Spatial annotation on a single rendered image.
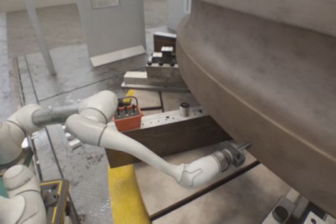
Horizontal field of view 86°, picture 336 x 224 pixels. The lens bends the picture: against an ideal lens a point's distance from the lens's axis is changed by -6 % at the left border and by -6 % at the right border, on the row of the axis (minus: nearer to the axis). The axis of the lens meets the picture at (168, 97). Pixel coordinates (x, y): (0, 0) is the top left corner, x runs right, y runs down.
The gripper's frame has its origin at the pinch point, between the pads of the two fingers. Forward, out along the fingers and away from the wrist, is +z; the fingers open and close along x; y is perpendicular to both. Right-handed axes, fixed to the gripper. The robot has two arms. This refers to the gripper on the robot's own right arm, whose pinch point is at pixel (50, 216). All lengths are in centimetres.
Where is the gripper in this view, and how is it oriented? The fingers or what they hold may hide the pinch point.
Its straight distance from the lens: 121.7
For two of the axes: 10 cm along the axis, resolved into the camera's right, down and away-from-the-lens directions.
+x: 2.3, 5.5, -8.0
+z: 0.0, 8.2, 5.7
